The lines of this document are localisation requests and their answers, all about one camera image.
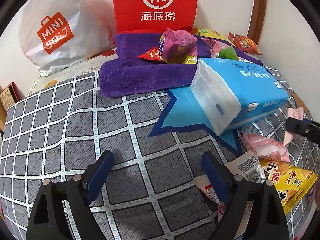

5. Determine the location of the pink snack bag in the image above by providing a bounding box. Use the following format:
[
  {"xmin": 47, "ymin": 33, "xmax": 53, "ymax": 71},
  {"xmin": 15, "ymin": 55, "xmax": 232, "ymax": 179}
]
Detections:
[{"xmin": 283, "ymin": 107, "xmax": 304, "ymax": 146}]

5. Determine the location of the yellow crisps snack bag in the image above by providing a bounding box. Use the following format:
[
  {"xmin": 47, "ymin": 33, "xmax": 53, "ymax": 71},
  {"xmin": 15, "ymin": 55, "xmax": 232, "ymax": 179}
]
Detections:
[{"xmin": 260, "ymin": 159, "xmax": 317, "ymax": 215}]

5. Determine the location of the bear print snack packet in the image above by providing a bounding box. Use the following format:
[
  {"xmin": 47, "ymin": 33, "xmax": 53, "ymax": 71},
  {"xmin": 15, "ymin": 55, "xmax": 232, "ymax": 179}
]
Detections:
[{"xmin": 202, "ymin": 38, "xmax": 223, "ymax": 58}]

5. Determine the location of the magenta snack packet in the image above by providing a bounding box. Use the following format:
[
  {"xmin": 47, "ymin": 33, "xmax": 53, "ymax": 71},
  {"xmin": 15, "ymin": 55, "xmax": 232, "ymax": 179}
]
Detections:
[{"xmin": 158, "ymin": 28, "xmax": 198, "ymax": 64}]

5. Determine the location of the small red snack packet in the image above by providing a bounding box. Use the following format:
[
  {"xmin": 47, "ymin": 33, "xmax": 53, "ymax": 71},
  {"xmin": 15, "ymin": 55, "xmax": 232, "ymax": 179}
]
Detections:
[{"xmin": 137, "ymin": 47, "xmax": 164, "ymax": 62}]

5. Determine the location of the white red snack packet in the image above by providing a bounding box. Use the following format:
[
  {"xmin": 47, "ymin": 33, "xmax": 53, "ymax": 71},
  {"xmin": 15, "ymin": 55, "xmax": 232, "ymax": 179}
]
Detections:
[{"xmin": 194, "ymin": 149, "xmax": 267, "ymax": 230}]

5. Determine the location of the pale pink snack packet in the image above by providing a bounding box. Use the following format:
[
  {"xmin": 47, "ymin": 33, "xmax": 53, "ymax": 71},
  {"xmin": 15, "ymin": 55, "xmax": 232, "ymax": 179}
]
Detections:
[{"xmin": 243, "ymin": 133, "xmax": 290, "ymax": 163}]

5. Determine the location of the grey checkered bedsheet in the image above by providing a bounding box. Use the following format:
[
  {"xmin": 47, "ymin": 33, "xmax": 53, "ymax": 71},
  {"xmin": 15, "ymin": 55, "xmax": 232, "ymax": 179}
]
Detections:
[{"xmin": 1, "ymin": 66, "xmax": 319, "ymax": 239}]

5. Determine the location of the blue tissue pack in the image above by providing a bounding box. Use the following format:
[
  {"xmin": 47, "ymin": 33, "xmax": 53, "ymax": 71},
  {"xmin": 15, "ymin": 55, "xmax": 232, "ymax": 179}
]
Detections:
[{"xmin": 190, "ymin": 58, "xmax": 289, "ymax": 135}]

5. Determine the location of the orange chips bag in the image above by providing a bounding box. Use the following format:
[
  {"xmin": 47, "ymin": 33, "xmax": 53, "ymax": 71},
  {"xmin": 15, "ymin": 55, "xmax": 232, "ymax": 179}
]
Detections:
[{"xmin": 228, "ymin": 33, "xmax": 261, "ymax": 55}]

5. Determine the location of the green snack packet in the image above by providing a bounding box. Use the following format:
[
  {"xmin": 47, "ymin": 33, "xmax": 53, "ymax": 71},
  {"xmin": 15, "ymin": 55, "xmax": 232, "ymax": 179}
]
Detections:
[{"xmin": 217, "ymin": 46, "xmax": 239, "ymax": 61}]

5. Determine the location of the brown framed box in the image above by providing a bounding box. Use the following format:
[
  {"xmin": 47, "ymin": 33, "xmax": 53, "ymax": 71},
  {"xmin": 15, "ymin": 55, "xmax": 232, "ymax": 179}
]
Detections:
[{"xmin": 0, "ymin": 82, "xmax": 22, "ymax": 112}]

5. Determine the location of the purple fluffy towel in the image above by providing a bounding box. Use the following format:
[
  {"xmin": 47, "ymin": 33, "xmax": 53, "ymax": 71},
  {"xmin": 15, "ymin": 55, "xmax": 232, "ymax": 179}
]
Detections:
[{"xmin": 99, "ymin": 32, "xmax": 263, "ymax": 99}]

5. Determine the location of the yellow chips bag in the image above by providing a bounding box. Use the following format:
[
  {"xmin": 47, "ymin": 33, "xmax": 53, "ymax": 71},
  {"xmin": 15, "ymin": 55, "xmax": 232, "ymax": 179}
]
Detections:
[{"xmin": 191, "ymin": 28, "xmax": 230, "ymax": 42}]

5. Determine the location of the white Miniso plastic bag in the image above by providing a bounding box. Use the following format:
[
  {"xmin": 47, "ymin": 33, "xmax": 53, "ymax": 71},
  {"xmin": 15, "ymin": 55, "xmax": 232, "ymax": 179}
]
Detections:
[{"xmin": 18, "ymin": 0, "xmax": 113, "ymax": 76}]

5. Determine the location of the red paper shopping bag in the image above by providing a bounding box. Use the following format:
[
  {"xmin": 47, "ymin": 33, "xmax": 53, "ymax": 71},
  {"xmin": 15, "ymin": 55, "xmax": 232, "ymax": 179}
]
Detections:
[{"xmin": 113, "ymin": 0, "xmax": 198, "ymax": 33}]

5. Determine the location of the brown wooden door frame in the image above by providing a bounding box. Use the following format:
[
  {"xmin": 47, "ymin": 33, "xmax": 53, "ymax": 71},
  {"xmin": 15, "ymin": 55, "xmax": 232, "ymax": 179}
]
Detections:
[{"xmin": 247, "ymin": 0, "xmax": 267, "ymax": 44}]

